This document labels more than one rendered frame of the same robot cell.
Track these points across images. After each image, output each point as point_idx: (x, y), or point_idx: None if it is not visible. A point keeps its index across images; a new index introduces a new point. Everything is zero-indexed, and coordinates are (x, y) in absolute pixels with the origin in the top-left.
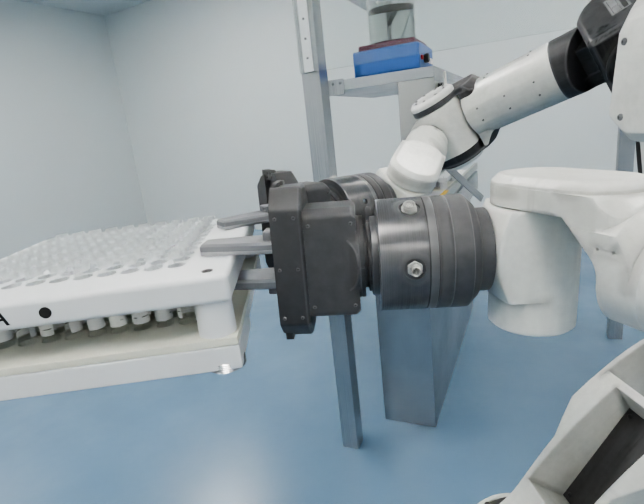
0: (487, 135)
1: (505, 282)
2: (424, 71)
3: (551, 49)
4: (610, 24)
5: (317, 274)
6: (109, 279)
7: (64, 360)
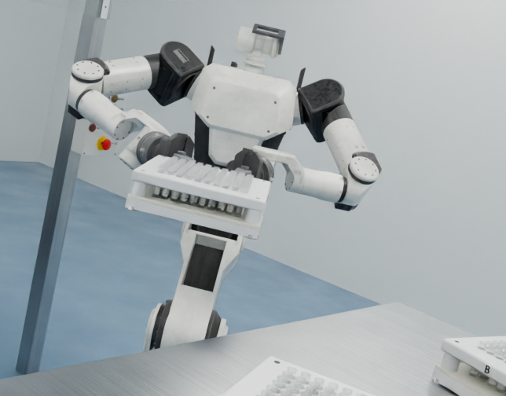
0: None
1: None
2: None
3: (151, 64)
4: (185, 67)
5: None
6: (256, 185)
7: (262, 213)
